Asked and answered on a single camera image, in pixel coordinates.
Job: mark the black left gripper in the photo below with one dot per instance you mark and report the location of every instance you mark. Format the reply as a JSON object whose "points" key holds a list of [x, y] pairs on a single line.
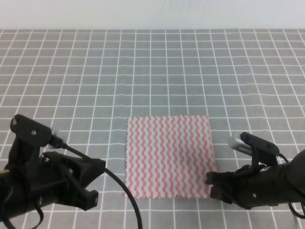
{"points": [[53, 178]]}

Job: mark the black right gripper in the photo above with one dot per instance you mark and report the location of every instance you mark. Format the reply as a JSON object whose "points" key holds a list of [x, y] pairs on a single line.
{"points": [[266, 188]]}

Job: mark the pink wavy striped towel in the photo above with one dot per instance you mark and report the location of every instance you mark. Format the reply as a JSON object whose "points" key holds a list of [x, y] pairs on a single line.
{"points": [[169, 156]]}

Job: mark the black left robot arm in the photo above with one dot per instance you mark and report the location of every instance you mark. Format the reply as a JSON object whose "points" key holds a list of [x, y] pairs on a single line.
{"points": [[60, 179]]}

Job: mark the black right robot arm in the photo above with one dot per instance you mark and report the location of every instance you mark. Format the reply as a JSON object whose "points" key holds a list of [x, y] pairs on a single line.
{"points": [[295, 175]]}

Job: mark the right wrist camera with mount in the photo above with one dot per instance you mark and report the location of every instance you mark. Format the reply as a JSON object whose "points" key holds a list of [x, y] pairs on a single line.
{"points": [[261, 151]]}

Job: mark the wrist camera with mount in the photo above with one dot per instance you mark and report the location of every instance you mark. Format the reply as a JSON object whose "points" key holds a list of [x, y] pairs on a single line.
{"points": [[261, 151], [30, 137]]}

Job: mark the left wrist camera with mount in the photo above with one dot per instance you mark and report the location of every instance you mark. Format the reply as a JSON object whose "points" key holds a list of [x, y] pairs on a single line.
{"points": [[30, 137]]}

